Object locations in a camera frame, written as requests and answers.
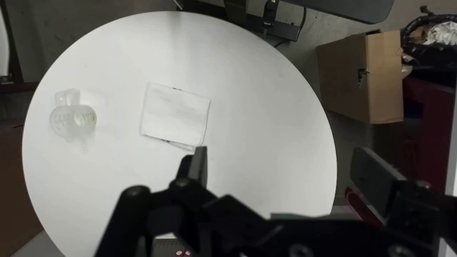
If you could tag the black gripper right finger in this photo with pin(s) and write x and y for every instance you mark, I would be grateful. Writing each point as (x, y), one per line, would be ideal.
(395, 197)

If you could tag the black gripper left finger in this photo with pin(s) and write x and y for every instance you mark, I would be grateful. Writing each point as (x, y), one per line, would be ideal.
(193, 168)

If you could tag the dark red cabinet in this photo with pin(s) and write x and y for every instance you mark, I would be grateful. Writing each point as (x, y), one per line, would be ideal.
(425, 155)

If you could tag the white folded cloth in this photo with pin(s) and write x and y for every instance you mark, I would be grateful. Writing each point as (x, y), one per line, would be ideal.
(176, 115)

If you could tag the brown cardboard box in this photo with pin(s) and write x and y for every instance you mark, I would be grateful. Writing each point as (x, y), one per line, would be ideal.
(361, 77)

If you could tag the black bag with contents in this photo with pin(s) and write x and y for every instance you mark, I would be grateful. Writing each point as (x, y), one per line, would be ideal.
(431, 40)

